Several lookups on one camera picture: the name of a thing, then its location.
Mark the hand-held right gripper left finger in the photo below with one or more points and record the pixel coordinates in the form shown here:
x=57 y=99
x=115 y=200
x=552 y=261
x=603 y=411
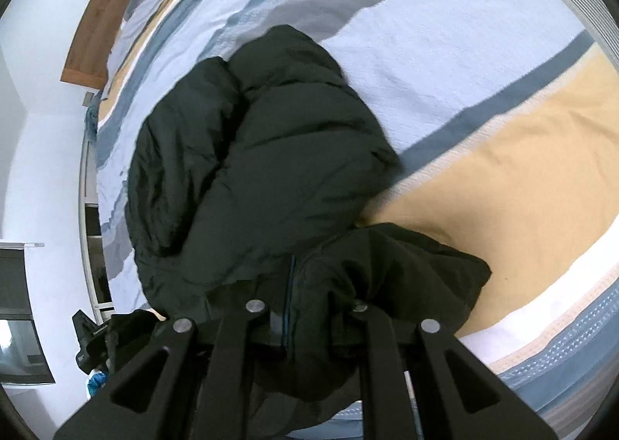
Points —
x=232 y=348

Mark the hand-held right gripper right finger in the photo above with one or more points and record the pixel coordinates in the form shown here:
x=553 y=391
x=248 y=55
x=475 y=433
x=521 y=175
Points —
x=382 y=362

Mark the black puffer jacket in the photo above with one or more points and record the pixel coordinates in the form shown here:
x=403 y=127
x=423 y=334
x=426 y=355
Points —
x=266 y=154

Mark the light blue object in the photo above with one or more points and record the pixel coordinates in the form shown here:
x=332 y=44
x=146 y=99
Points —
x=95 y=382

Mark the window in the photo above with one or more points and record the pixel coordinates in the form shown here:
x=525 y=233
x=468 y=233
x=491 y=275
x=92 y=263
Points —
x=22 y=348

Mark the white shelf unit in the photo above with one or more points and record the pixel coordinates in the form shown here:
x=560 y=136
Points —
x=94 y=227

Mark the crumpled blue cloth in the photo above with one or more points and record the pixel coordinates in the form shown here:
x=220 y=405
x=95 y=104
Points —
x=91 y=116

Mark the striped duvet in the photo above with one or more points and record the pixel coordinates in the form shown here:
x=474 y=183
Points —
x=483 y=82

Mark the wooden headboard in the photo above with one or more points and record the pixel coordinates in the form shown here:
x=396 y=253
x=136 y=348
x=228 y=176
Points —
x=92 y=33

